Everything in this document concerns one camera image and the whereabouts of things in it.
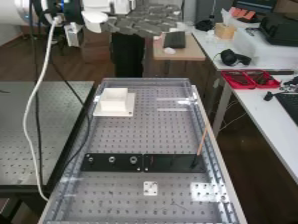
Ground clear box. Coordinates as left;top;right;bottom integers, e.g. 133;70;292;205
39;77;249;224

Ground small white square block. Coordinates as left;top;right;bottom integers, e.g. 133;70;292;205
143;180;160;197

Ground thin stick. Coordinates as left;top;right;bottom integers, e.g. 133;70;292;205
193;114;215;168

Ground white desk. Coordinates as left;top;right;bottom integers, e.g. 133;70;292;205
212;74;298;185
192;19;298;72

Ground small cardboard box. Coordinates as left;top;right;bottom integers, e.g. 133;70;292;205
215;22;237;41

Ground black case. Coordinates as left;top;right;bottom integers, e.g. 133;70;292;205
258;13;298;47

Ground black plate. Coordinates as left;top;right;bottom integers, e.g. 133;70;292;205
141;153;208;174
80;152;145;173

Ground white cable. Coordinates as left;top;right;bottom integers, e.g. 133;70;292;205
22;15;64;202

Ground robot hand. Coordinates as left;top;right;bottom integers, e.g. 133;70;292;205
81;0;184;38

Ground black cabinet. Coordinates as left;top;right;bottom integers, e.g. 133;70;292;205
109;32;147;78

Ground black cable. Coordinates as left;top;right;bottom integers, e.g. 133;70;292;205
30;0;46;188
46;49;93;173

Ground red tray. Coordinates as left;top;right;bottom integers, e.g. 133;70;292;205
246;69;282;89
220;70;258;90

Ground black headphones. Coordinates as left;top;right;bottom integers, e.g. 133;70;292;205
220;48;253;67

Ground wooden desk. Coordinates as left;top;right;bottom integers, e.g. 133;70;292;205
152;31;208;62

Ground small white box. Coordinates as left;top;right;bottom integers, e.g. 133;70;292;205
92;87;137;118

